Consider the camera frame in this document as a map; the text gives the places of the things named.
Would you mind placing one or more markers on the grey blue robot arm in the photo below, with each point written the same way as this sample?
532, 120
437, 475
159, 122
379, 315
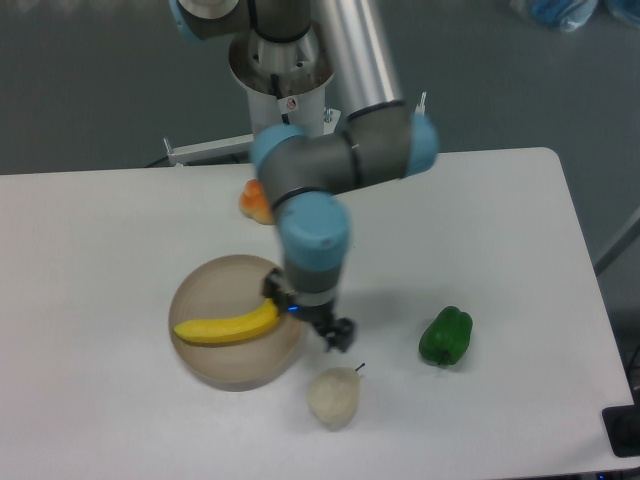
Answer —
340, 124

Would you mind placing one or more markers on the orange knotted bread roll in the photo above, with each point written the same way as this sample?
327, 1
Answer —
253, 203

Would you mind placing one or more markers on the white metal frame bracket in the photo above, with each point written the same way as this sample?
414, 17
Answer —
209, 153

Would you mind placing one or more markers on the yellow banana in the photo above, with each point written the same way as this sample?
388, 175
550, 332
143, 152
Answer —
230, 330

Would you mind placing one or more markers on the white upright post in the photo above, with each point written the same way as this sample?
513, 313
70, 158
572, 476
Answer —
422, 102

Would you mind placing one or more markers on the green bell pepper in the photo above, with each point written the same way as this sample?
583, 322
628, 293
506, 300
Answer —
447, 338

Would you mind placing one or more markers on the beige round plate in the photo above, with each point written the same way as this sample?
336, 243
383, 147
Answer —
226, 287

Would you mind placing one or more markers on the black device at table edge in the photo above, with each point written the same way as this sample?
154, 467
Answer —
622, 427

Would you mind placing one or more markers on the blue plastic bag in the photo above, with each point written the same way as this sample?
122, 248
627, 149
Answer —
568, 15

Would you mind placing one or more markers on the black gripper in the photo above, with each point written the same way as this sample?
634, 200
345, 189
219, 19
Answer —
317, 309

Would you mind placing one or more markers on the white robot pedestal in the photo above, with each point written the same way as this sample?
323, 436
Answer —
307, 111

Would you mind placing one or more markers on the white pear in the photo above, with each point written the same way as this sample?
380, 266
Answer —
334, 396

